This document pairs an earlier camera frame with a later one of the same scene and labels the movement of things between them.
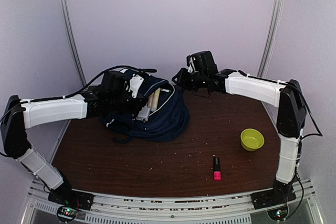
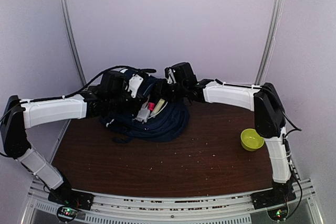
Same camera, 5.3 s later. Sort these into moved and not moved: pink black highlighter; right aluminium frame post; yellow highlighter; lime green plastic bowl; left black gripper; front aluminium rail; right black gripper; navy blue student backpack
Moved: right black gripper; yellow highlighter; pink black highlighter
Not moved: navy blue student backpack; right aluminium frame post; lime green plastic bowl; left black gripper; front aluminium rail
